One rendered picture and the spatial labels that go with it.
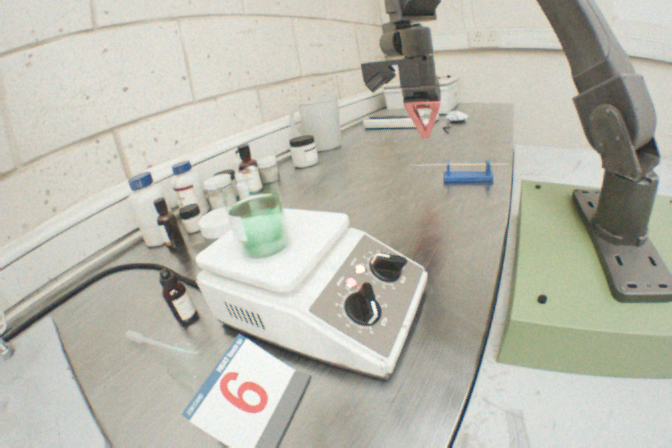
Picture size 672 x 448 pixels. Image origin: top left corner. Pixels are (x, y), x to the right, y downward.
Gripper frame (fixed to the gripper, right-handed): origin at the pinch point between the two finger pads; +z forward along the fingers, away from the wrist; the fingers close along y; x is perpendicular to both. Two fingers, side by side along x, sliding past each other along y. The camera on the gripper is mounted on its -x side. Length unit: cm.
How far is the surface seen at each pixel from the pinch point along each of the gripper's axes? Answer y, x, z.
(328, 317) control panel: 44.0, -4.3, 1.7
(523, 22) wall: -102, 48, -27
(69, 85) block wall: 30, -60, -26
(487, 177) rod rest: 2.9, 11.9, 8.4
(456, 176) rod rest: 2.6, 5.8, 8.4
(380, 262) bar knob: 37.1, -1.7, 1.5
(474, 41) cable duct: -102, 21, -18
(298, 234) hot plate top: 36.8, -9.5, -0.9
